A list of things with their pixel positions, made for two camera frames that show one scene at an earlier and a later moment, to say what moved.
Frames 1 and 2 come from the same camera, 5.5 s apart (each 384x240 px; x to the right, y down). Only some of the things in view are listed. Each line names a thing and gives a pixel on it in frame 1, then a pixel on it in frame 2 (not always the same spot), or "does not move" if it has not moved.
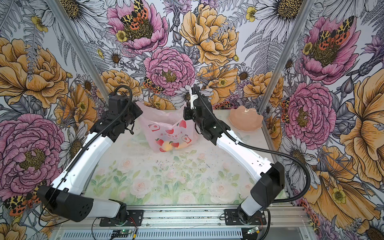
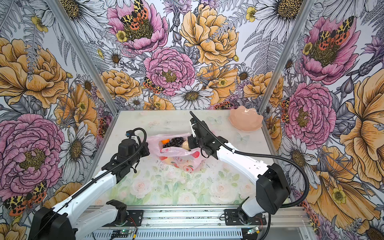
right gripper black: (187, 110) to (191, 144)
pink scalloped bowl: (246, 118) does not move
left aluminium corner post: (81, 49) does not move
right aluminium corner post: (303, 16) does not move
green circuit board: (121, 233) does not move
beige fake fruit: (167, 146) to (185, 145)
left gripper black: (138, 111) to (146, 152)
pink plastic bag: (165, 130) to (185, 160)
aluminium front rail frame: (208, 218) does not move
